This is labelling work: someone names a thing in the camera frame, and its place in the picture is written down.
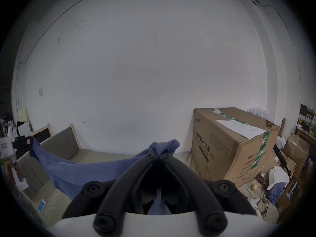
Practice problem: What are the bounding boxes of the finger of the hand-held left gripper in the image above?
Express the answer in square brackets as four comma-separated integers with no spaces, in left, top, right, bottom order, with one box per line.
[14,136,34,150]

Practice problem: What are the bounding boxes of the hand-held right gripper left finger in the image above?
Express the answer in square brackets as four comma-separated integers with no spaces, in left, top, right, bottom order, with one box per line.
[62,154,159,235]

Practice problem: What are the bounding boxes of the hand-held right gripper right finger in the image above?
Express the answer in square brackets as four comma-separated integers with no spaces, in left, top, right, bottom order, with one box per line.
[160,154,258,236]

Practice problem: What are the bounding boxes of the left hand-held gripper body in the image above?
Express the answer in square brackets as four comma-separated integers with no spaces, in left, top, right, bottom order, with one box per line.
[0,137,17,163]

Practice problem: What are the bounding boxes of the blue shirt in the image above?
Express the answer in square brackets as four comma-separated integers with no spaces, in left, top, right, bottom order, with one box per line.
[29,136,181,216]

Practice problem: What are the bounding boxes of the person's left hand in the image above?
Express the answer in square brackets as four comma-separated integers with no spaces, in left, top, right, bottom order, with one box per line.
[4,160,18,184]

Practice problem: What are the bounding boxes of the wooden framed dark board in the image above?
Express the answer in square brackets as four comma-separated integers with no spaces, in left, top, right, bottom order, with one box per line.
[28,123,55,143]

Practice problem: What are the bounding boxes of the pale yellow board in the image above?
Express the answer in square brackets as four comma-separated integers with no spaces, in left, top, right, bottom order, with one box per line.
[16,108,28,123]

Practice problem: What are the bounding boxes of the large cardboard carton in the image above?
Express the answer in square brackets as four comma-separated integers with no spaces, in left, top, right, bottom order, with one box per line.
[191,107,281,188]

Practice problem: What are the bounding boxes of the bed with beige sheet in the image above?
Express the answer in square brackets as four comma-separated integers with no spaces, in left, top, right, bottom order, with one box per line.
[18,149,277,225]

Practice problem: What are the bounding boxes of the crumpled blue cloth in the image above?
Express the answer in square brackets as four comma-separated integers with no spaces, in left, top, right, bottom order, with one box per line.
[267,182,287,205]

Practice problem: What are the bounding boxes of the pack of clear water bottles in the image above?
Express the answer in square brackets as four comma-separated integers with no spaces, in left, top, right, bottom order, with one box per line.
[247,107,270,119]

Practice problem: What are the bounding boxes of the small cardboard carton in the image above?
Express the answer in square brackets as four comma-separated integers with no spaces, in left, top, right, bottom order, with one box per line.
[281,134,310,173]

